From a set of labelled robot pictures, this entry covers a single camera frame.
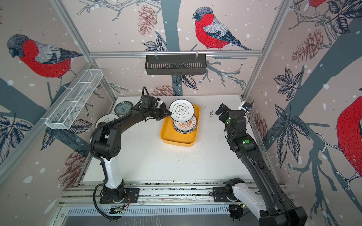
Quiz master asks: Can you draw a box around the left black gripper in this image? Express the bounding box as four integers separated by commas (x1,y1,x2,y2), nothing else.
148,105,173,120

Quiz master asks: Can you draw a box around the white flower plate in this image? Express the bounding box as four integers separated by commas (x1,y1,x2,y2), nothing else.
169,99,195,122
95,114,119,129

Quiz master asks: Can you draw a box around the yellow plastic bin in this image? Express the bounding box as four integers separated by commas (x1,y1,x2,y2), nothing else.
160,105,200,147

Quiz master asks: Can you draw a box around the orange sunburst plate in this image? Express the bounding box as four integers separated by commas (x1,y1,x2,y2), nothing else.
173,116,198,131

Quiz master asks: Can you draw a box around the small green patterned plate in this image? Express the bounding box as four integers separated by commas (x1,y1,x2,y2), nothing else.
114,101,133,116

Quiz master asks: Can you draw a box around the dark rim plate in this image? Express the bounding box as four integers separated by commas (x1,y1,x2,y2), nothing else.
174,128,196,134

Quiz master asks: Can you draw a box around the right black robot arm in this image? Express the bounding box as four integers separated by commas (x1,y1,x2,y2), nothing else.
213,103,307,226

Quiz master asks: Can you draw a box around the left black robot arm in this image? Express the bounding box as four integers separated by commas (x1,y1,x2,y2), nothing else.
89,95,172,202

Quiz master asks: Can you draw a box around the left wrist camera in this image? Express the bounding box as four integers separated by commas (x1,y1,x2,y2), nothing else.
156,98,166,109

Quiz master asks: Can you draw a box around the black hanging wire basket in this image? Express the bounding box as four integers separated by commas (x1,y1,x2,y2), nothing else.
145,55,207,75

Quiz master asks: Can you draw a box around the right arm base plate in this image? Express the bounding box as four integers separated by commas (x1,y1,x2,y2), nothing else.
212,187,236,202

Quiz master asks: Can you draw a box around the aluminium mounting rail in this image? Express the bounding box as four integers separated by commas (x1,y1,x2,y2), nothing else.
58,180,295,207

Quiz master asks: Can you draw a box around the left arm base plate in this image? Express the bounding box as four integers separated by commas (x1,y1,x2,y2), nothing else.
100,187,140,204

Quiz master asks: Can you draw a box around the white mesh wall shelf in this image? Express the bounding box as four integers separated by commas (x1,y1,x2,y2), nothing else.
45,69,103,130

